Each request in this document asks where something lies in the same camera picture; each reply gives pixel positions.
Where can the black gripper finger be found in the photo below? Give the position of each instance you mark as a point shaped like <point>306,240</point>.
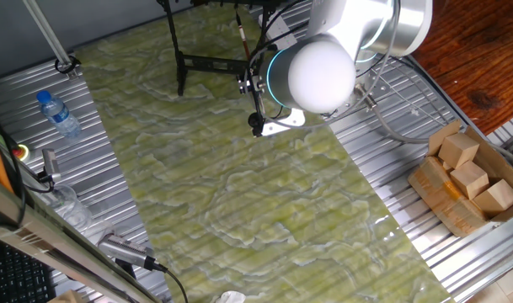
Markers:
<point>244,79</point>
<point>244,89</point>

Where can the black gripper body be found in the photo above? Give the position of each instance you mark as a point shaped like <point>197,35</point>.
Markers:
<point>259,82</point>

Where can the brown calligraphy brush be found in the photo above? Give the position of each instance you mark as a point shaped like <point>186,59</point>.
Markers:
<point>242,35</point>

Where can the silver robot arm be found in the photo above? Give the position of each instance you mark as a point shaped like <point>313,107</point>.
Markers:
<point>319,76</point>

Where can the black pen rack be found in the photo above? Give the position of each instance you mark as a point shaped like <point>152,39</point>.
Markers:
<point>181,71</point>

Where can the white power strip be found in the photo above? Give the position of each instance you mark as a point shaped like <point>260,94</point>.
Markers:
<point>281,29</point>

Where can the green marble pattern mat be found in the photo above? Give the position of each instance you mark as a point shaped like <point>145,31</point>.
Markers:
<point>281,235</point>

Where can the clear water bottle blue label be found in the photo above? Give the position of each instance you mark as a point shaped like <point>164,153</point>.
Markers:
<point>60,118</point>

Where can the aluminium pole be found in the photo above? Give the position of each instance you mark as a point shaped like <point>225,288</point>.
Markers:
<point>49,38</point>

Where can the crumpled white paper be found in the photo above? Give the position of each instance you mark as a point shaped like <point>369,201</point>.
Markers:
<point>231,297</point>

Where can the light wooden block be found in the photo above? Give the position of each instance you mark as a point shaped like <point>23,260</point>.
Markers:
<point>458,149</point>
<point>471,179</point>
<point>496,198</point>

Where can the large brown cardboard box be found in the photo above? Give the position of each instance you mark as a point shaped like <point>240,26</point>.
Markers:
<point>441,198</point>

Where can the yellow red emergency button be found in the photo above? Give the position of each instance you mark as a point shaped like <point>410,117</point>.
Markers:
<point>21,152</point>

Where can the small cardboard box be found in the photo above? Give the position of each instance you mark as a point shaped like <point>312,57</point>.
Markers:
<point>68,298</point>

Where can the black keyboard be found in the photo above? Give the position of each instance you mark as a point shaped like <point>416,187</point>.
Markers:
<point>24,282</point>

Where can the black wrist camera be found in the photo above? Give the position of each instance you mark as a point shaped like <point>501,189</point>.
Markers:
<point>255,122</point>

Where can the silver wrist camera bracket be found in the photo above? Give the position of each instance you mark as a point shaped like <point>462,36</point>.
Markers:
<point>287,122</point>

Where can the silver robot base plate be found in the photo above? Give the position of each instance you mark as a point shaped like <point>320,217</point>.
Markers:
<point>380,84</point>

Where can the aluminium frame bar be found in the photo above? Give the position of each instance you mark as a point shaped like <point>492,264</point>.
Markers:
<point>28,227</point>

